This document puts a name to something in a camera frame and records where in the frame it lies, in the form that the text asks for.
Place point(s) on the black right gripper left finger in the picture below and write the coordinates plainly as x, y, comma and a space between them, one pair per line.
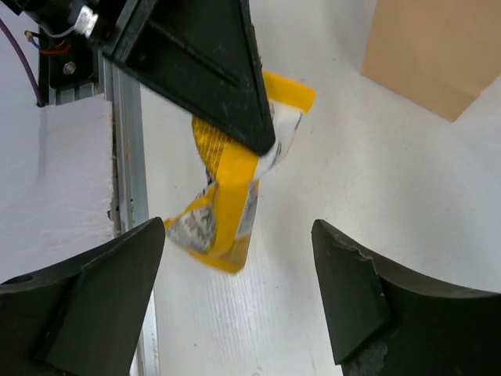
84, 315

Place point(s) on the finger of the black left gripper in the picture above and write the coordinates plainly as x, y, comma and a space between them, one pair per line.
201, 55

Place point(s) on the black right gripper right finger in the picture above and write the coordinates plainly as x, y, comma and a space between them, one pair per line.
386, 319

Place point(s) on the yellow snack bar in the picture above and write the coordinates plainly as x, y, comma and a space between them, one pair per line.
216, 227

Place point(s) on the brown paper bag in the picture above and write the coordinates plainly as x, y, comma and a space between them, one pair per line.
440, 55

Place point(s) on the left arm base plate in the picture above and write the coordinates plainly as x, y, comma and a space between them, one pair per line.
66, 58

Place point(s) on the aluminium front rail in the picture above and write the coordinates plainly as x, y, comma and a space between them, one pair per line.
130, 196

